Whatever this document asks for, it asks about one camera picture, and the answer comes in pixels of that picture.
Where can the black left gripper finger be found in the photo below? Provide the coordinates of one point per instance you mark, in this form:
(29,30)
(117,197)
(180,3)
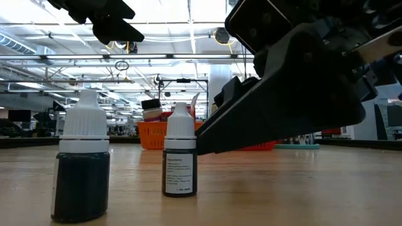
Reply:
(119,33)

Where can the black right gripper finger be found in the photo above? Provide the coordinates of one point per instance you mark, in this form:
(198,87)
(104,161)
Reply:
(298,94)
(235,89)

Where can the red lunch box container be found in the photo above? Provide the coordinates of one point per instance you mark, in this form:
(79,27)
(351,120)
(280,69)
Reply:
(167,116)

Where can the garlic powder jar purple label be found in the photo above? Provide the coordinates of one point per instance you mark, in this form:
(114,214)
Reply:
(152,113)

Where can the dropper bottle with ingredients label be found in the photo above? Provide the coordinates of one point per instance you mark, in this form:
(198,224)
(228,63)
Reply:
(179,172)

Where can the white building column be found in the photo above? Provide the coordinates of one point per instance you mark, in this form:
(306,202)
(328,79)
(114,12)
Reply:
(220,75)

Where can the red storage bin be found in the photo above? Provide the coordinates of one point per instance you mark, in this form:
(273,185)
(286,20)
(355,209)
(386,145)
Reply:
(331,132)

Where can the orange plastic basket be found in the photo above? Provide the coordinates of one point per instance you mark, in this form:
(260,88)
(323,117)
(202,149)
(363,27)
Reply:
(150,135)

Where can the black background machine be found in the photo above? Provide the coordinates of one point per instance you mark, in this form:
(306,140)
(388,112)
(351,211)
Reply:
(50,122)

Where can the black background monitor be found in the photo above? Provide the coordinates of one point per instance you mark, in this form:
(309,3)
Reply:
(19,115)

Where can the dark dropper bottle white cap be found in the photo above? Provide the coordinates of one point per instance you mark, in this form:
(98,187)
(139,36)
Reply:
(80,185)

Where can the black metal frame rig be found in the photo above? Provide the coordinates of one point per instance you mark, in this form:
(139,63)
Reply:
(183,80)

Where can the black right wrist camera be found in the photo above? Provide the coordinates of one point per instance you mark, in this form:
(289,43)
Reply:
(257,22)

